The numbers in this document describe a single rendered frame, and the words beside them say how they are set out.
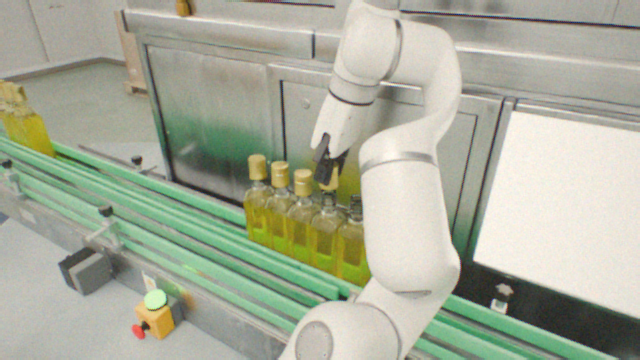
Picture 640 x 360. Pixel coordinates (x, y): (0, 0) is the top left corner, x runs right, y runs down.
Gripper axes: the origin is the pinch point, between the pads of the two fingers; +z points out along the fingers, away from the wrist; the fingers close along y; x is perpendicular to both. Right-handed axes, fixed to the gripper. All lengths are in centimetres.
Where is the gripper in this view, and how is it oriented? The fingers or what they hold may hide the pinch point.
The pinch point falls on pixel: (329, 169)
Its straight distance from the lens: 70.6
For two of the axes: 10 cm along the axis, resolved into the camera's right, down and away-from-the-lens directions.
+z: -2.2, 7.7, 6.0
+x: 8.2, 4.8, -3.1
